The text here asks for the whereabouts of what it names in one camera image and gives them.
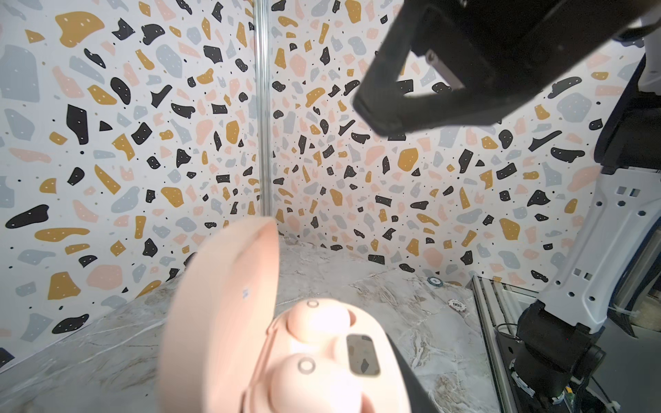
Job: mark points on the green poker chip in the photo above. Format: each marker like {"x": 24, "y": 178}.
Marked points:
{"x": 434, "y": 281}

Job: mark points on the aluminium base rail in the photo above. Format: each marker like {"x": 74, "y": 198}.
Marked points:
{"x": 499, "y": 308}

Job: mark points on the white poker chip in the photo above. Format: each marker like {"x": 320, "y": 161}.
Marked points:
{"x": 457, "y": 305}

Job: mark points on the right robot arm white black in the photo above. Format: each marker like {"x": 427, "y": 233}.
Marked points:
{"x": 615, "y": 258}

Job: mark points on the pink earbud charging case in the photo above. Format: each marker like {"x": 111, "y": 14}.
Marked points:
{"x": 223, "y": 339}

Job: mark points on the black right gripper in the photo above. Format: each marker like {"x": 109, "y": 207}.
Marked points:
{"x": 483, "y": 44}

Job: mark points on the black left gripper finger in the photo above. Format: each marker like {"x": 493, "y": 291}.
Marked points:
{"x": 419, "y": 399}

